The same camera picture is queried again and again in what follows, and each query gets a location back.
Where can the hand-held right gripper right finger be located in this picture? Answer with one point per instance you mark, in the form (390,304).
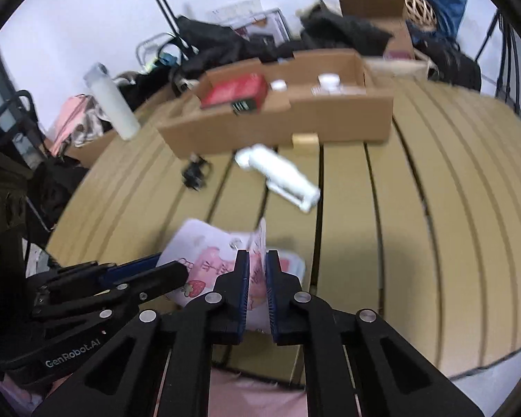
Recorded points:
(270,295)

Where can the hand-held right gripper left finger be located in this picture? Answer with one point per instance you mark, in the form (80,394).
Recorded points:
(244,291)

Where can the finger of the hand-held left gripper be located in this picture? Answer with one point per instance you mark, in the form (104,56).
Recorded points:
(160,276)
(126,268)

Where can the pink strawberry printed packet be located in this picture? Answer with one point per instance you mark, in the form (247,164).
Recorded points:
(204,252)

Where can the black hair claw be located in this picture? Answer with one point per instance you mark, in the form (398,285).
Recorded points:
(195,173)

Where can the clear labelled plastic jar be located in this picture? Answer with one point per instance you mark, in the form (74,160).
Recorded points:
(282,178)

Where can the cardboard tray box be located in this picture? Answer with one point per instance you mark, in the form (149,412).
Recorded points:
(312,115)

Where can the red box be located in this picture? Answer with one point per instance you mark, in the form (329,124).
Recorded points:
(234,91)

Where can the small white round cap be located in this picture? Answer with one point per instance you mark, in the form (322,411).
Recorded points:
(278,85)

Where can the pink cloth jacket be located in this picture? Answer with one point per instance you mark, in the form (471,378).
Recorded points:
(252,395)

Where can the large brown cardboard box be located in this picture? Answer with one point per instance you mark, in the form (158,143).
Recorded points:
(91,147)

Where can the beige clothes pile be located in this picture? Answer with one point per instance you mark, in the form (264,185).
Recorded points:
(89,124)

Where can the pink bag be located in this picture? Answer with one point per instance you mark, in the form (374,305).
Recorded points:
(69,117)

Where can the black stroller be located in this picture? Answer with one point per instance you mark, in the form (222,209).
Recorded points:
(21,139)

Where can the white insulated bottle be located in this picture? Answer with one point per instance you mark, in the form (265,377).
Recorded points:
(113,102)

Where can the black fabric bag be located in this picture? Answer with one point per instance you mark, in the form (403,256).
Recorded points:
(217,39)

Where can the black clothing pile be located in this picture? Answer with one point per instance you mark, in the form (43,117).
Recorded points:
(343,30)

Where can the black suitcase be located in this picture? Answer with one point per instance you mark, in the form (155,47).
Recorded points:
(453,63)

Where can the brown cardboard box with flaps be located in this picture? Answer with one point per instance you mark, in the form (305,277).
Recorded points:
(373,6)

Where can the woven wicker ball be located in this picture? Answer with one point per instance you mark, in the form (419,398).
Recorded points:
(420,8)

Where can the dark blue bag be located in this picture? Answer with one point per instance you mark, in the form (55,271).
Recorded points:
(447,6)

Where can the black camera tripod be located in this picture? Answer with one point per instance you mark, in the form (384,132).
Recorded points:
(506,61)

